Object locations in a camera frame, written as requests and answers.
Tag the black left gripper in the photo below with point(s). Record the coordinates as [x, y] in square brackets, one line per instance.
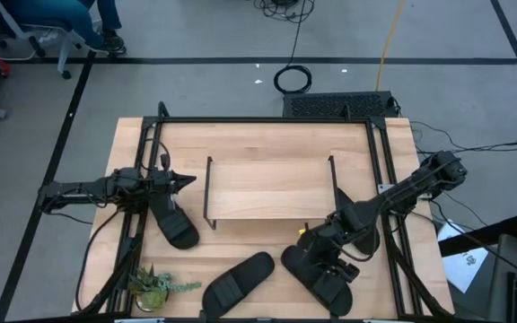
[163, 181]

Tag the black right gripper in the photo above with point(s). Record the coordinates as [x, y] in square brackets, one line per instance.
[326, 247]

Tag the black rubber slide sandal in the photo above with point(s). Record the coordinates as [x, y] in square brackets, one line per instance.
[330, 298]
[175, 226]
[236, 287]
[368, 244]

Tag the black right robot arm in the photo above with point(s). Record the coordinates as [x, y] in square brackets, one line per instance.
[402, 190]

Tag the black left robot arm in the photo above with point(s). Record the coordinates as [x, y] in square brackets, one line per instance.
[106, 185]

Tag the small potted succulent plant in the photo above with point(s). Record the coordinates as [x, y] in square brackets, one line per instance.
[151, 291]

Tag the white paper sheet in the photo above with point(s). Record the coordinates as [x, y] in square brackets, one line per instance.
[462, 269]

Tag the black mesh computer tower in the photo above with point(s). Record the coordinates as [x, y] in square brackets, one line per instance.
[330, 105]

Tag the white office chair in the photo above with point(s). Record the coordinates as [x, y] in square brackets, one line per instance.
[65, 54]

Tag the grey laptop with black keyboard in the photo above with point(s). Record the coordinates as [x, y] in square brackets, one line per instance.
[505, 269]

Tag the person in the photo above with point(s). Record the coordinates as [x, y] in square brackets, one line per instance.
[61, 15]

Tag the wooden shelf with black frame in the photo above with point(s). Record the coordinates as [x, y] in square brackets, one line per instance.
[267, 188]

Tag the black metal rig frame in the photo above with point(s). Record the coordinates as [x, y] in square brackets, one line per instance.
[263, 119]

